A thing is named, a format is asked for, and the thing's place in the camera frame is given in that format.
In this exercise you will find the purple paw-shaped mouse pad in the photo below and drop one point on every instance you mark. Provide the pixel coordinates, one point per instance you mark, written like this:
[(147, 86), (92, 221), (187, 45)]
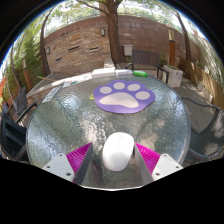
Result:
[(123, 100)]

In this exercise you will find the white printed paper strip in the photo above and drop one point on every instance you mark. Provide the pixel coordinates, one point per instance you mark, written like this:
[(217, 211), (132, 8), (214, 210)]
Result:
[(52, 94)]

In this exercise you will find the black wall lamp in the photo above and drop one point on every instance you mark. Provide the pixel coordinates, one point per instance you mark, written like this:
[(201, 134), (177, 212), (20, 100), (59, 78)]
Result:
[(102, 32), (48, 50)]

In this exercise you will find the white square planter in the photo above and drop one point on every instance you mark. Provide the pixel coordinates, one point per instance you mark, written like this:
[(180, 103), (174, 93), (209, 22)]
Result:
[(174, 76)]

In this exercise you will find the small white flat box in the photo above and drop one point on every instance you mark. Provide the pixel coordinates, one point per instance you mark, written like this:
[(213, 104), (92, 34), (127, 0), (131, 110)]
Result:
[(124, 72)]

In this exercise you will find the low wooden plank fence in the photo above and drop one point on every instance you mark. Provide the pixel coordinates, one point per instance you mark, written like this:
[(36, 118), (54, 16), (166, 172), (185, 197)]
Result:
[(206, 83)]

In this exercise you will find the short wooden post lamp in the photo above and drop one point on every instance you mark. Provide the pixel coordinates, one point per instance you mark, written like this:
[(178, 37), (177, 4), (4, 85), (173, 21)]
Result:
[(26, 71)]

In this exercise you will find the stone-edged raised basin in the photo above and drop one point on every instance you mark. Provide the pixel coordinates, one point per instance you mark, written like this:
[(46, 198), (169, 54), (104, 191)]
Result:
[(43, 86)]

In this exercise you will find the large white flat box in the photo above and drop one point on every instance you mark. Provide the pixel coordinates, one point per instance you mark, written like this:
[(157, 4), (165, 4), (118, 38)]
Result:
[(103, 72)]

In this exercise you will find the slim straight tree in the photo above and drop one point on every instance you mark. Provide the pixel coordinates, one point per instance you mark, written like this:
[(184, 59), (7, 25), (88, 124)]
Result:
[(186, 43)]

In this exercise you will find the large forked tree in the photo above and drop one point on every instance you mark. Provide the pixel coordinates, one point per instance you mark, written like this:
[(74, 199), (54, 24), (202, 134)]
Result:
[(114, 36)]

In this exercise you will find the thin leaning tree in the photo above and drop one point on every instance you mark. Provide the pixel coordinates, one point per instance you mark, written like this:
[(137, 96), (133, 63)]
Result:
[(43, 50)]

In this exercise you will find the wooden garden lamp post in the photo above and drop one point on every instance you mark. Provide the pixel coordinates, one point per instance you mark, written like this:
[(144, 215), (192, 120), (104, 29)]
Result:
[(171, 48)]

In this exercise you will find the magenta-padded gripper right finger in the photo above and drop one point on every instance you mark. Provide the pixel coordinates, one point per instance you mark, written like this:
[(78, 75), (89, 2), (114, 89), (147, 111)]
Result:
[(165, 165)]

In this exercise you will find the grey mesh garden chair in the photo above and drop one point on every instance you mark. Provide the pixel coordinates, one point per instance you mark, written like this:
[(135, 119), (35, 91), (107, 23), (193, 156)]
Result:
[(210, 133)]

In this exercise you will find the black mesh garden chair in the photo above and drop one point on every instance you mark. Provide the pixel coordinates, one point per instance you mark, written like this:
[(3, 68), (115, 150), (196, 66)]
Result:
[(19, 101)]

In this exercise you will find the dark slatted garden chair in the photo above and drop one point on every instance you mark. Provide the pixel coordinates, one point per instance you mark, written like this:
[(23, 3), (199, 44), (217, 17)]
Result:
[(145, 58)]

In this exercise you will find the grey wall utility box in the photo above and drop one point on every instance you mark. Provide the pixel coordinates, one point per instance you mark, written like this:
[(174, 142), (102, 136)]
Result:
[(128, 50)]

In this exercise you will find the white computer mouse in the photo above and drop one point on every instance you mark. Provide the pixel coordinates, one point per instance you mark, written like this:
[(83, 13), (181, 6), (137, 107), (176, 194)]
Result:
[(118, 151)]

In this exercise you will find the small green packet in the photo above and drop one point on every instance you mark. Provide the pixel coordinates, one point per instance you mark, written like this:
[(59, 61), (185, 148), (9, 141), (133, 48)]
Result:
[(140, 73)]

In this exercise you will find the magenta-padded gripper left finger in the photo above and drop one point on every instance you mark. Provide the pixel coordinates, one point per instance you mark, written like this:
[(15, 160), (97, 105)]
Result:
[(59, 165)]

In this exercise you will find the black metal armchair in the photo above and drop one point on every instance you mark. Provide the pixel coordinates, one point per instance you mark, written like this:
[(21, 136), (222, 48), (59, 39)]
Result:
[(11, 136)]

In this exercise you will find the small yellow scrap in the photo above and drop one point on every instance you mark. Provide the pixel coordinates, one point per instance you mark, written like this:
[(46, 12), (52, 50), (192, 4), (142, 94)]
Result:
[(92, 97)]

